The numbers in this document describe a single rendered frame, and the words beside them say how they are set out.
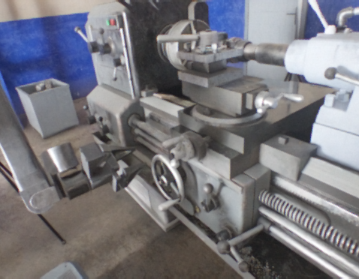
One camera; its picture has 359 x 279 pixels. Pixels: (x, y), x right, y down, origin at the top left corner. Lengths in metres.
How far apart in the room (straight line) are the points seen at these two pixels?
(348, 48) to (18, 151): 0.87
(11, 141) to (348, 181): 0.82
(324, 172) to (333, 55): 0.34
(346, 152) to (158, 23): 1.06
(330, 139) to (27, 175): 0.79
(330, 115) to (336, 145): 0.09
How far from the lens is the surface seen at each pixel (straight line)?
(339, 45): 0.86
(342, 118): 0.83
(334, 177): 0.80
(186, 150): 0.78
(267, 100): 0.77
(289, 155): 0.79
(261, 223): 0.92
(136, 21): 1.38
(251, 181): 0.79
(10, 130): 0.65
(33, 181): 0.62
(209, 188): 0.77
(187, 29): 1.30
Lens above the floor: 1.28
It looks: 28 degrees down
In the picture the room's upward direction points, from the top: 6 degrees counter-clockwise
